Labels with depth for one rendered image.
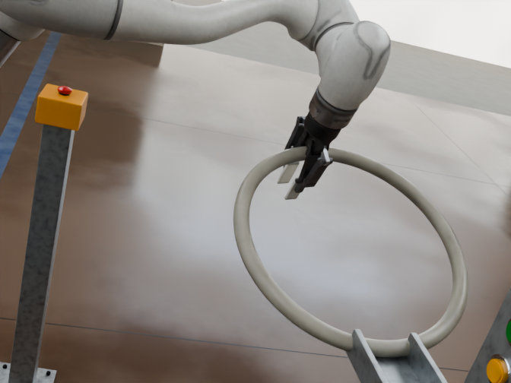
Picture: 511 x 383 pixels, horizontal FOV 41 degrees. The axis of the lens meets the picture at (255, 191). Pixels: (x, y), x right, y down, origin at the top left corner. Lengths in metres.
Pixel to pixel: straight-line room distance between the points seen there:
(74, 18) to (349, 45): 0.48
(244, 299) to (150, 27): 2.27
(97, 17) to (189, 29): 0.15
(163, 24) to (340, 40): 0.35
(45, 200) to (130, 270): 1.20
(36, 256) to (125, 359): 0.71
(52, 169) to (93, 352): 0.93
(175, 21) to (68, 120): 0.91
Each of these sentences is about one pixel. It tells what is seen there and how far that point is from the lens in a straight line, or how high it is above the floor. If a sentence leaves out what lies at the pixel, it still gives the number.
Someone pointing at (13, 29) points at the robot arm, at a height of 1.44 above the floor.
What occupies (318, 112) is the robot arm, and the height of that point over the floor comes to 1.38.
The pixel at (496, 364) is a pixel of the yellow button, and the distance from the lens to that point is 0.77.
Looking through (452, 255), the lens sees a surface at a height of 1.18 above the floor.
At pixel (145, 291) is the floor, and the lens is 3.13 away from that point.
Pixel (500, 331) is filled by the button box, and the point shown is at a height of 1.40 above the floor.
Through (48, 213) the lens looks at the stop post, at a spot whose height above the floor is 0.71.
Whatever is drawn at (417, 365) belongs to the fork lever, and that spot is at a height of 1.09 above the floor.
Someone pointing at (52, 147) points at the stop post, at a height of 0.93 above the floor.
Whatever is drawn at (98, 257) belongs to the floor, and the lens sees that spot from 3.30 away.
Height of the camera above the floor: 1.76
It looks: 24 degrees down
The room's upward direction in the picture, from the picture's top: 16 degrees clockwise
